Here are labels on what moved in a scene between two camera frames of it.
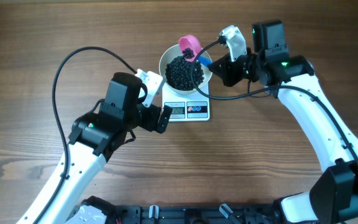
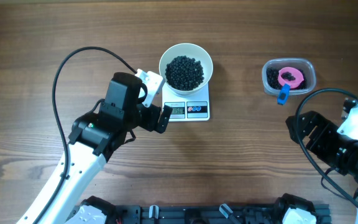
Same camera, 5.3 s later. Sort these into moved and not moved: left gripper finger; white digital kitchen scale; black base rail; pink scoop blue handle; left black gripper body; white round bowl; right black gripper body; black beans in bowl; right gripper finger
Moved: right gripper finger; pink scoop blue handle; right black gripper body
Not moved: black base rail; left gripper finger; left black gripper body; white round bowl; black beans in bowl; white digital kitchen scale
